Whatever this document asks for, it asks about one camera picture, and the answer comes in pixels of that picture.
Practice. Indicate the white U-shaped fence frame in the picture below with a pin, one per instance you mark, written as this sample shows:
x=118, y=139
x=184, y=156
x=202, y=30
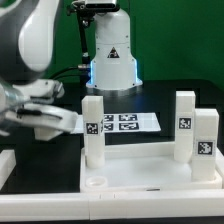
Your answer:
x=115, y=205

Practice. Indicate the white marker base sheet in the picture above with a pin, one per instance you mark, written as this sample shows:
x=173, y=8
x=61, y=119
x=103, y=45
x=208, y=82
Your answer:
x=119, y=123

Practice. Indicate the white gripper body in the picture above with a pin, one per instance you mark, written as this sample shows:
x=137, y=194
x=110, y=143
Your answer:
x=37, y=116

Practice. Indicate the white desk tabletop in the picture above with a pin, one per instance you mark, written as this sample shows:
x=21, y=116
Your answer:
x=141, y=167

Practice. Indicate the black camera stand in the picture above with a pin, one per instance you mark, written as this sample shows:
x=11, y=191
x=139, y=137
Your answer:
x=81, y=33

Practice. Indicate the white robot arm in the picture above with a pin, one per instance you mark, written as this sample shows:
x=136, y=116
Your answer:
x=27, y=32

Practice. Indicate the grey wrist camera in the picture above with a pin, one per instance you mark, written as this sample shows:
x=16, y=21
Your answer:
x=42, y=90

